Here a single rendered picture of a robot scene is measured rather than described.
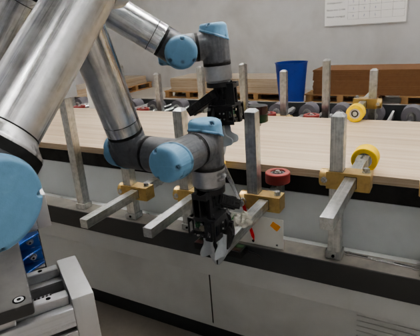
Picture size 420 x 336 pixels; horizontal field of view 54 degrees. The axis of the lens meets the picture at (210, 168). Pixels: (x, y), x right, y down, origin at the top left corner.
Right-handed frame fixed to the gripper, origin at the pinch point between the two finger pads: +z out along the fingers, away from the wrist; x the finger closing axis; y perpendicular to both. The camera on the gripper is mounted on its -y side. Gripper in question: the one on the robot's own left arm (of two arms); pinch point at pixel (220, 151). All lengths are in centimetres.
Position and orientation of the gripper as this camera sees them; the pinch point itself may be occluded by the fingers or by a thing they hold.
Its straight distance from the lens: 121.5
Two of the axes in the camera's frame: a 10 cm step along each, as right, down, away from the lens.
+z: 1.2, 9.4, 3.1
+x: 4.8, -3.2, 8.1
